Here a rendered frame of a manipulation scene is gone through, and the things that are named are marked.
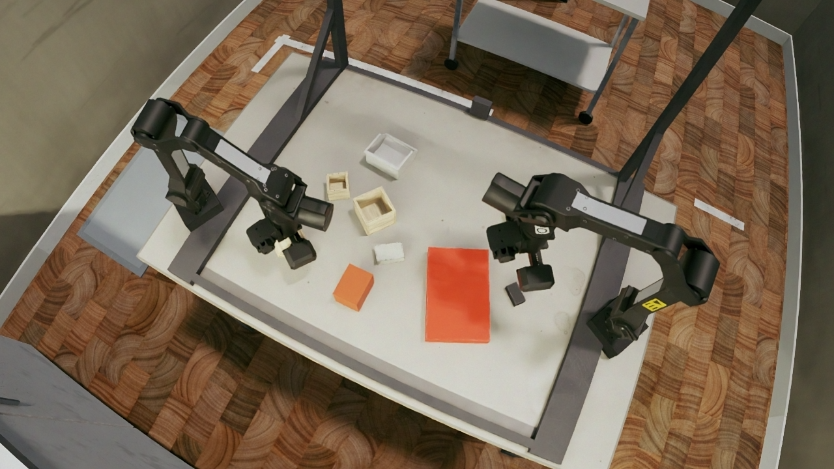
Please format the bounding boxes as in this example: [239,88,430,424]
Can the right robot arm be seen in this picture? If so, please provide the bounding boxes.
[130,97,334,255]

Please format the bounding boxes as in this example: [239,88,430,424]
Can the flat red-orange board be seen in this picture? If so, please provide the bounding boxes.
[425,247,490,344]

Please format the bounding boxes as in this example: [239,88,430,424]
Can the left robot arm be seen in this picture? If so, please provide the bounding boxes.
[482,172,720,341]

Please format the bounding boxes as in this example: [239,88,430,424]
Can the orange cube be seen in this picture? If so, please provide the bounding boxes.
[333,263,374,312]

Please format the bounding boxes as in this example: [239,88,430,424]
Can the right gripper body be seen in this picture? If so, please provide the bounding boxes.
[270,217,317,270]

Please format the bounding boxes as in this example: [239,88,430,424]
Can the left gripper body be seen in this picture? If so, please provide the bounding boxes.
[517,219,556,292]

